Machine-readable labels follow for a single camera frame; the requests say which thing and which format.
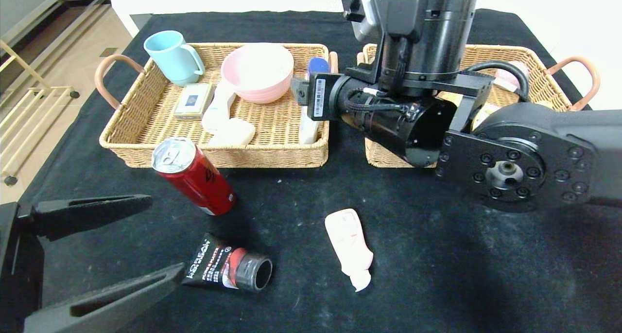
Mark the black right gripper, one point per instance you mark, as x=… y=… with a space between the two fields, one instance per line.
x=320 y=97

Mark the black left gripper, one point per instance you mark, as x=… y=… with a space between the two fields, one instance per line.
x=10 y=255

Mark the white bottle with blue cap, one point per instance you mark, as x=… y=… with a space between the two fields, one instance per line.
x=308 y=133

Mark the black cosmetic tube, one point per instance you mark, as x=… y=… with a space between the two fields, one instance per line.
x=228 y=267

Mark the woven wicker basket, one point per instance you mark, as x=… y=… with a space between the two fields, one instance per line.
x=549 y=87
x=272 y=129

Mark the pink bowl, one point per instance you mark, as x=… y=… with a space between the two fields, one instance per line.
x=257 y=74

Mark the white rectangular block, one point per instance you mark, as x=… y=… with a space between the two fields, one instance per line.
x=234 y=133

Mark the white plastic bottle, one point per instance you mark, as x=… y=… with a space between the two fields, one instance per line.
x=218 y=111

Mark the small green card box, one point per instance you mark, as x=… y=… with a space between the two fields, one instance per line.
x=193 y=101

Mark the red soda can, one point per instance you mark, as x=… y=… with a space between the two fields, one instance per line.
x=198 y=180

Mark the light blue mug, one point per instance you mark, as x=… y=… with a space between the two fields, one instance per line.
x=171 y=59

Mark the pink squeeze bottle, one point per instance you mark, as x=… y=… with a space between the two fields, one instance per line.
x=347 y=240

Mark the pale wooden rack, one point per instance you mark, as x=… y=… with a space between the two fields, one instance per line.
x=53 y=89

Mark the pale pink egg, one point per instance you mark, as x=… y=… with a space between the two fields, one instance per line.
x=508 y=78

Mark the black table cloth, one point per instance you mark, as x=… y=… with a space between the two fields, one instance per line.
x=413 y=274

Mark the grey metal shelf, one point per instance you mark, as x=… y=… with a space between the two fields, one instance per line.
x=19 y=2

